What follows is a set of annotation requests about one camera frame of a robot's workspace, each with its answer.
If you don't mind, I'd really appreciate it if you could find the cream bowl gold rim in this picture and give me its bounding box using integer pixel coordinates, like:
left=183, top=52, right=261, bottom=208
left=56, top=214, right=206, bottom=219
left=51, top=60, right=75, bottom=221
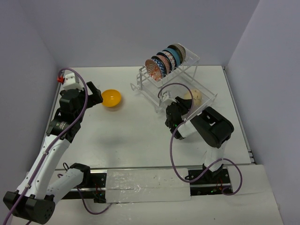
left=183, top=89, right=202, bottom=106

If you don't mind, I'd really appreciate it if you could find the yellow orange bowl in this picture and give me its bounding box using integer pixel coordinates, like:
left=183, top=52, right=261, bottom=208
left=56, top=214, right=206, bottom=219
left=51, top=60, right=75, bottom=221
left=102, top=89, right=122, bottom=111

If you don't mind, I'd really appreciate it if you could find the orange white patterned bowl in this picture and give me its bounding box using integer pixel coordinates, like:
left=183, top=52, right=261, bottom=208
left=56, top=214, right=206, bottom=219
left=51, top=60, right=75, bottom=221
left=145, top=59, right=164, bottom=81

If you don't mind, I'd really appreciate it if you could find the blue triangle patterned bowl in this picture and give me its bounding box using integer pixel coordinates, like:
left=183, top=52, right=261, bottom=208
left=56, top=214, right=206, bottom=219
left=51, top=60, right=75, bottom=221
left=162, top=51, right=176, bottom=71

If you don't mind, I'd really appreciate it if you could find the solid blue bowl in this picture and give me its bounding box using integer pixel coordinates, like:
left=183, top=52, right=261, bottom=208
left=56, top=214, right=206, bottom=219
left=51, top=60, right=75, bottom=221
left=165, top=48, right=180, bottom=67

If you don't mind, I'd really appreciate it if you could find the black bowl cream inside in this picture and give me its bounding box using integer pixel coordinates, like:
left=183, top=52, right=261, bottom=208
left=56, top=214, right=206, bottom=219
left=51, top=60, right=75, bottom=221
left=174, top=44, right=186, bottom=63

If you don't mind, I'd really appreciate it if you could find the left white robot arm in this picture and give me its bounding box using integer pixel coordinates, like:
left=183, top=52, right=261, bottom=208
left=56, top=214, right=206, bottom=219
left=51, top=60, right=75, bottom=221
left=3, top=82, right=103, bottom=225

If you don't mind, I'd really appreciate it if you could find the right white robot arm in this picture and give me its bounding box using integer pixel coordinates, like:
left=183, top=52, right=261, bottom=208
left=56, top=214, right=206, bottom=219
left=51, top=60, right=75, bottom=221
left=165, top=97, right=234, bottom=183

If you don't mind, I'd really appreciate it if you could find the silver tape patch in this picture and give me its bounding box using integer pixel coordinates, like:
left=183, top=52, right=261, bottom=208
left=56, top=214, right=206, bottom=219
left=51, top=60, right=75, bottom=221
left=105, top=169, right=191, bottom=203

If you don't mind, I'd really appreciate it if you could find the aluminium table edge rail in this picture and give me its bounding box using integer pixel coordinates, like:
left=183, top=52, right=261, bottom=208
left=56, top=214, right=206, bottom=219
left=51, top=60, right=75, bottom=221
left=39, top=82, right=62, bottom=153

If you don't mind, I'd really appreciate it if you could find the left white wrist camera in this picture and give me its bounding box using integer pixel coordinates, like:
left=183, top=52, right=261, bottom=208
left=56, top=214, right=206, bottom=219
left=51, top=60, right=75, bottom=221
left=57, top=73, right=82, bottom=90

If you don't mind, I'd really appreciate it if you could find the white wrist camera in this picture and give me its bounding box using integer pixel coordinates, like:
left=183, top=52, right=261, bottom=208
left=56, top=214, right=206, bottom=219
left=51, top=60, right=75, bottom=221
left=57, top=73, right=82, bottom=90
left=161, top=91, right=173, bottom=103

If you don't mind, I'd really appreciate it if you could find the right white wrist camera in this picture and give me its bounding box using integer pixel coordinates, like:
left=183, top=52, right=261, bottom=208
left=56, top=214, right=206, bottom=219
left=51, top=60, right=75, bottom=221
left=161, top=91, right=173, bottom=103

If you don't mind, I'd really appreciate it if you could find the white wire dish rack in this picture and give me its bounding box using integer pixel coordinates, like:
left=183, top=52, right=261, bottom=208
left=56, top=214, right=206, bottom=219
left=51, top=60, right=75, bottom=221
left=130, top=43, right=216, bottom=119

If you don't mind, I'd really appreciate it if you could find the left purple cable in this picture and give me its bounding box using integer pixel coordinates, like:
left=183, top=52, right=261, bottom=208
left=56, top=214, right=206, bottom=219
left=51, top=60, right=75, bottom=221
left=0, top=67, right=111, bottom=225

